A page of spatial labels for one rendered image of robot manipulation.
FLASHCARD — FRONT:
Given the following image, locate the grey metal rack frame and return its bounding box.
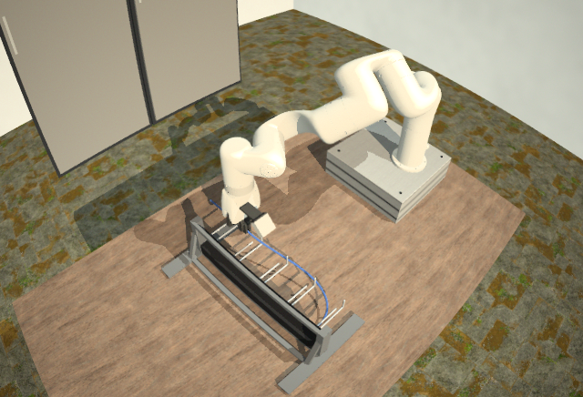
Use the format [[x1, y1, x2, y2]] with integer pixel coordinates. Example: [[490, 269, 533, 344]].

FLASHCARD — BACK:
[[162, 216, 365, 394]]

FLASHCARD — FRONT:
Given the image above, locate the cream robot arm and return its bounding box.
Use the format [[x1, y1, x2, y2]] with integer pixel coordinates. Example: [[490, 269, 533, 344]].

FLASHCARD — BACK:
[[220, 49, 441, 197]]

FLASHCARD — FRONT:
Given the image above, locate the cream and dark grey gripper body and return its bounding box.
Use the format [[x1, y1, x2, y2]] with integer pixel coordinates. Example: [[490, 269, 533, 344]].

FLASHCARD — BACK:
[[221, 180, 261, 224]]

